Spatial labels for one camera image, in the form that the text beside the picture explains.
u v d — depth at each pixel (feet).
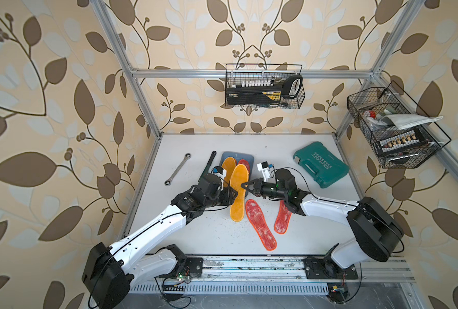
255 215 2.90
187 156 3.63
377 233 1.45
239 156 3.55
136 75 3.04
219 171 2.32
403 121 2.10
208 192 1.96
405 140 2.18
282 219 2.85
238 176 2.71
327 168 3.25
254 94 2.71
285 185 2.19
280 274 2.42
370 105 2.59
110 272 1.26
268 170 2.58
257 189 2.37
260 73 2.93
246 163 3.53
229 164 3.43
